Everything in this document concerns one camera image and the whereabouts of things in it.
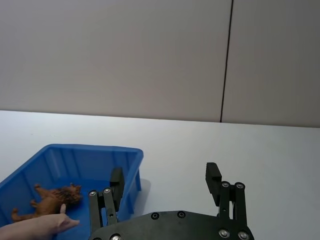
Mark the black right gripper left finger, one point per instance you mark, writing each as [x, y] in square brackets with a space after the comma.
[111, 200]

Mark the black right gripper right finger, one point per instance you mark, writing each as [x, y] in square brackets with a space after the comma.
[212, 185]

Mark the brown toy lion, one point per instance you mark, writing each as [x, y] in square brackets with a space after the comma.
[53, 197]

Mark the blue plastic bin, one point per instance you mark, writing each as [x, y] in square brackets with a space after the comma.
[75, 165]

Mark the person's hand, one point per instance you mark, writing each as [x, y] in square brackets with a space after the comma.
[40, 225]

